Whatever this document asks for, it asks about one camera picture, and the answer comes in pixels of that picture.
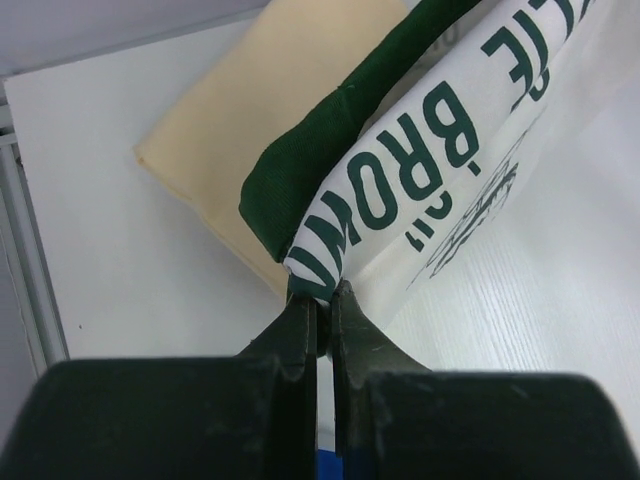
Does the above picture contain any white and green t shirt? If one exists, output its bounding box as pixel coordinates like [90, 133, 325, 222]
[239, 1, 639, 373]

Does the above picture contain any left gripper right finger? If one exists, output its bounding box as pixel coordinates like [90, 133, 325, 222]
[329, 280, 428, 479]

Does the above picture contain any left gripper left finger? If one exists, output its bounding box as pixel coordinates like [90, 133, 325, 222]
[236, 296, 318, 479]

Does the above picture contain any blue t shirt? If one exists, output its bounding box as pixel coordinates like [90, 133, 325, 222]
[316, 449, 366, 480]

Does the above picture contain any folded beige t shirt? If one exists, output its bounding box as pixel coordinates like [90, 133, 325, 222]
[134, 0, 409, 297]

